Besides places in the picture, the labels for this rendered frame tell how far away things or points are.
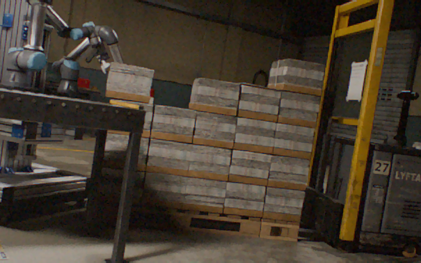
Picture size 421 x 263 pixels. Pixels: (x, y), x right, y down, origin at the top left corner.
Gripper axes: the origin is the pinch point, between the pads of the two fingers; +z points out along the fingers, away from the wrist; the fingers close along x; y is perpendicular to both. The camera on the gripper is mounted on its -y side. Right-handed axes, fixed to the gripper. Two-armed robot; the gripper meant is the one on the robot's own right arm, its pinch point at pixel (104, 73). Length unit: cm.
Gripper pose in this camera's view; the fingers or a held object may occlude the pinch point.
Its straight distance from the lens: 344.7
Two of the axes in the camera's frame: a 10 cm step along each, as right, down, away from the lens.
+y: 9.2, -3.7, 1.5
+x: -1.9, -0.8, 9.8
